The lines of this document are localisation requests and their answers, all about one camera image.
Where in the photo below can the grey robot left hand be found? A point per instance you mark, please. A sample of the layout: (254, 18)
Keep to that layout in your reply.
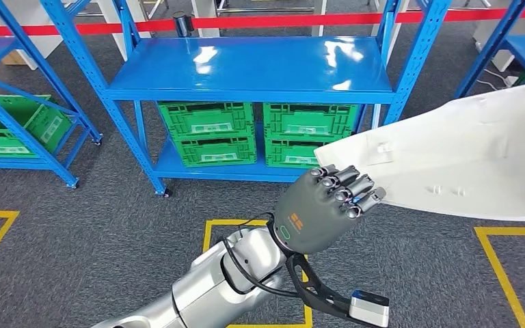
(308, 217)

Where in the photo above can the white plastic body panel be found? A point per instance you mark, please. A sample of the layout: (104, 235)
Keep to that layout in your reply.
(471, 158)

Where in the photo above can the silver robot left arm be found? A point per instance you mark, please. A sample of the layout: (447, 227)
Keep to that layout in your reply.
(212, 285)

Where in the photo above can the green plastic crate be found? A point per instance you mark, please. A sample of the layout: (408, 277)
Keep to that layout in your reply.
(217, 151)
(308, 120)
(4, 126)
(208, 118)
(289, 154)

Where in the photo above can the red barrier belt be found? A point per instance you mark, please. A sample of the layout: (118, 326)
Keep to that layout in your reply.
(31, 30)
(289, 19)

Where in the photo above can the white power strip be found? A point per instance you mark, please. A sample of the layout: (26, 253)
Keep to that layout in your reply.
(511, 81)

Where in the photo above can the cardboard box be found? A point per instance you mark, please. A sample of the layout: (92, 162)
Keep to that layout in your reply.
(15, 58)

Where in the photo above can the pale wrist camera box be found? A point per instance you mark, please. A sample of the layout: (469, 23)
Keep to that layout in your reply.
(369, 310)

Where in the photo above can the black stanchion post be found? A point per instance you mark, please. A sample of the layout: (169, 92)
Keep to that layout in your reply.
(183, 25)

